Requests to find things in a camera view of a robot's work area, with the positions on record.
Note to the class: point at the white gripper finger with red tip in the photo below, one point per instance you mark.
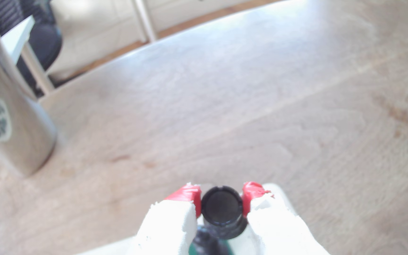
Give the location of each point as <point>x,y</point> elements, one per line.
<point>274,230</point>
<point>168,226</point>

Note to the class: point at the black chess rook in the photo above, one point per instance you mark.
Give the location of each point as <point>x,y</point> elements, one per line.
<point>221,207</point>

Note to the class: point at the green and white chess mat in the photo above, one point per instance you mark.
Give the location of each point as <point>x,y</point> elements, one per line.
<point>112,248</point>

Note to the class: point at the stainless steel tumbler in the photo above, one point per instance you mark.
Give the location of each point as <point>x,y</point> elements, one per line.
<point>16,124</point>

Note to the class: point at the white cabinet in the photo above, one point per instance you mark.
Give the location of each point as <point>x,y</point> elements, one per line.
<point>97,32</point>

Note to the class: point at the metal furniture leg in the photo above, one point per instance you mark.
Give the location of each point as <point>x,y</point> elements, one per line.
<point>146,19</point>

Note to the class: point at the black office chair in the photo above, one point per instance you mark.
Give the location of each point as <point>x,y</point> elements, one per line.
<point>44,42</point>

